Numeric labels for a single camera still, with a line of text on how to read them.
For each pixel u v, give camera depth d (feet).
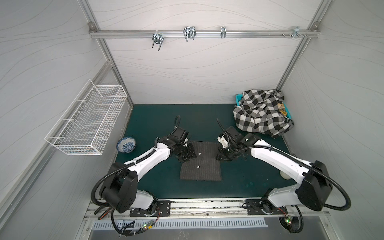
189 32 2.51
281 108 3.42
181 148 2.29
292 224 2.35
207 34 2.62
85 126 2.25
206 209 2.46
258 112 3.41
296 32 2.51
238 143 1.94
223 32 2.56
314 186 1.34
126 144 3.14
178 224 2.30
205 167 2.74
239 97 3.76
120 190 1.36
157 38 2.60
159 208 2.40
